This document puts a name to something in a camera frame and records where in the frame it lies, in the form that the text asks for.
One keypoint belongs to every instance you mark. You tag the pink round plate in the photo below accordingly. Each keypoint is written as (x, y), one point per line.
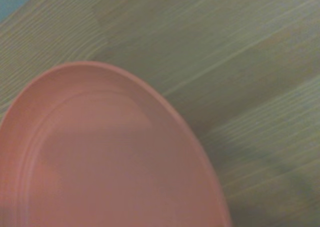
(112, 157)

